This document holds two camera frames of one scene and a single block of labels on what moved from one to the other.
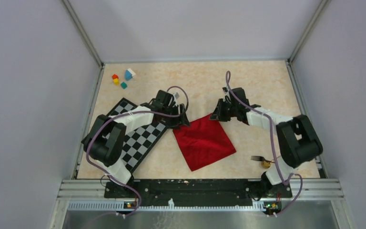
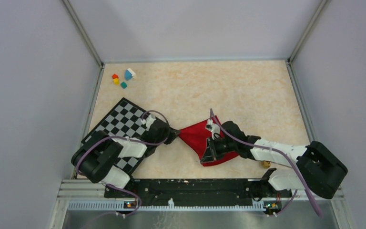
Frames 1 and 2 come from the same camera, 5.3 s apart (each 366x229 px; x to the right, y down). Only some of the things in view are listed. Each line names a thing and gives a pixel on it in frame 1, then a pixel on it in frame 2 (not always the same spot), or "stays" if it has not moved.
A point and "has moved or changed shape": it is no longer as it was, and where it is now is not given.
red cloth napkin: x=204 y=142 has moved or changed shape
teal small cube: x=123 y=85 stays
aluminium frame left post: x=67 y=4 stays
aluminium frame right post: x=307 y=31 stays
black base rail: x=200 y=192 stays
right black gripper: x=218 y=115 -> x=209 y=153
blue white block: x=129 y=74 stays
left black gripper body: x=171 y=121 -> x=171 y=135
